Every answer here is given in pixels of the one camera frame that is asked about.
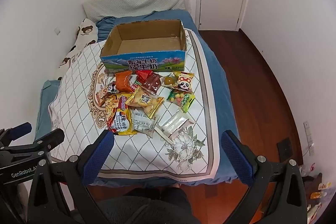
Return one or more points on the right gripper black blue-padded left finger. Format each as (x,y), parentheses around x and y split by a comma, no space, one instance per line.
(47,203)

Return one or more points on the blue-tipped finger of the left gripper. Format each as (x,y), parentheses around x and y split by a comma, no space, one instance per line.
(12,134)

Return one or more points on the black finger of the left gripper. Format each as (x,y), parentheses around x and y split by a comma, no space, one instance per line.
(41,146)

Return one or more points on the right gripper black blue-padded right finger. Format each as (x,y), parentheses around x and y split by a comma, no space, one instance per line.
(288,202)

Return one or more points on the yellow Korean noodle packet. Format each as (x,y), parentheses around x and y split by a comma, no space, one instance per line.
(118,114)

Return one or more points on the silver white snack packet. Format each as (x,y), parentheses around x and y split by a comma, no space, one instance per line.
(142,123)

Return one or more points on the orange snack packet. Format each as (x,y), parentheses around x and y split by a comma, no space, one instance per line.
(123,82)

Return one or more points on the yellow egg biscuit packet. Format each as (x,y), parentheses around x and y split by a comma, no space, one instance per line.
(144,99)

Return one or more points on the dark red-brown snack packet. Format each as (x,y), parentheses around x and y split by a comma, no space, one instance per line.
(152,83)

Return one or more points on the white wafer packet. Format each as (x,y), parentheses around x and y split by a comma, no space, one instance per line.
(171,128)

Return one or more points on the green colourful candy packet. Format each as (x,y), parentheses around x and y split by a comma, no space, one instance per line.
(182,99)

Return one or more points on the yellow mushroom panda snack packet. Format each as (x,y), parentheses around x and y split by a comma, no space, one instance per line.
(183,81)

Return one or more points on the white power strip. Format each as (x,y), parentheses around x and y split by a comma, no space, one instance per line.
(309,138)

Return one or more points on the blue bed sheet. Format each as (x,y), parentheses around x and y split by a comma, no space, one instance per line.
(67,103)

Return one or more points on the black clothed operator body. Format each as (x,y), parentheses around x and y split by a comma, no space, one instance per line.
(167,204)

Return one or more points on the bear print pillow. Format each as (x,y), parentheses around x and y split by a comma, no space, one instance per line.
(87,34)

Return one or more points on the jelly cup with yellow fruit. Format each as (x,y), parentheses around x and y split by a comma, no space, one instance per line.
(169,81)

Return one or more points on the open cardboard milk box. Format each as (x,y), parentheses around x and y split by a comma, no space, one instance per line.
(156,45)

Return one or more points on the grey white pillow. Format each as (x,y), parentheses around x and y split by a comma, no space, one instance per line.
(95,10)

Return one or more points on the black wall socket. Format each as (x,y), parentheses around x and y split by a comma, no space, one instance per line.
(284,150)

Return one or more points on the small wall outlet plate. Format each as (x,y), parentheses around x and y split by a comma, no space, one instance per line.
(57,31)

